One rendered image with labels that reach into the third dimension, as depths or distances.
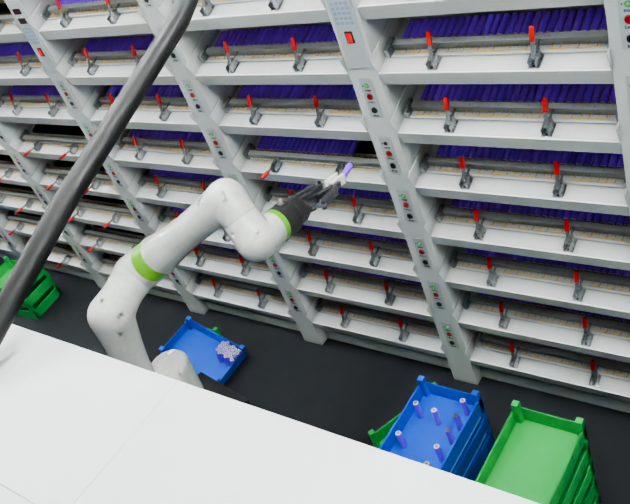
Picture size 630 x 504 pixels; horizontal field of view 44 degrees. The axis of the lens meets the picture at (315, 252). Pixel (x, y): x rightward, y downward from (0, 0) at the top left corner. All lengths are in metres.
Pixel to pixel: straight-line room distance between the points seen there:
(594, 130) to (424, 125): 0.46
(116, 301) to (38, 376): 1.37
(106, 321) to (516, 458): 1.16
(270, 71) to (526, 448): 1.29
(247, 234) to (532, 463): 0.98
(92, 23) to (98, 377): 2.17
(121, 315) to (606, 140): 1.29
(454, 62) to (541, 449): 1.06
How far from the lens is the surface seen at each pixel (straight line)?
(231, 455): 0.59
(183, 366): 2.48
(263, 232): 1.95
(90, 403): 0.71
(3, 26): 3.30
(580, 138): 1.96
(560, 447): 2.26
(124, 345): 2.19
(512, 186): 2.16
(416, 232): 2.41
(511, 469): 2.24
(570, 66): 1.87
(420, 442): 2.35
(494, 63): 1.95
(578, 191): 2.09
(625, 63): 1.81
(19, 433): 0.74
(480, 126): 2.08
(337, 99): 2.36
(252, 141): 2.75
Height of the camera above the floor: 2.15
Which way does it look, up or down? 35 degrees down
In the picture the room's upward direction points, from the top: 24 degrees counter-clockwise
